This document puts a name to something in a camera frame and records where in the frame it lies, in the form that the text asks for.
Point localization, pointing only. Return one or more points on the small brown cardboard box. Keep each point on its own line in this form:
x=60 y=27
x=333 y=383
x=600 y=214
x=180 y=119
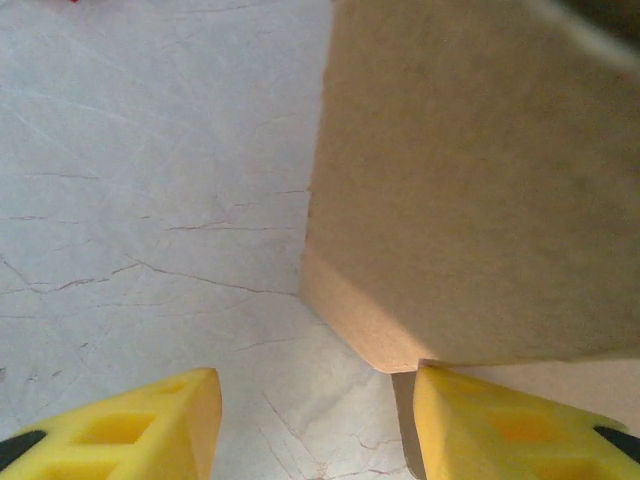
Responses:
x=475 y=200

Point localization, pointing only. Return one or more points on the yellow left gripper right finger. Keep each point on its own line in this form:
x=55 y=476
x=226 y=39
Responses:
x=475 y=425

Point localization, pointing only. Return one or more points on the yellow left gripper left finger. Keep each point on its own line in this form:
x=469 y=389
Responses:
x=165 y=415

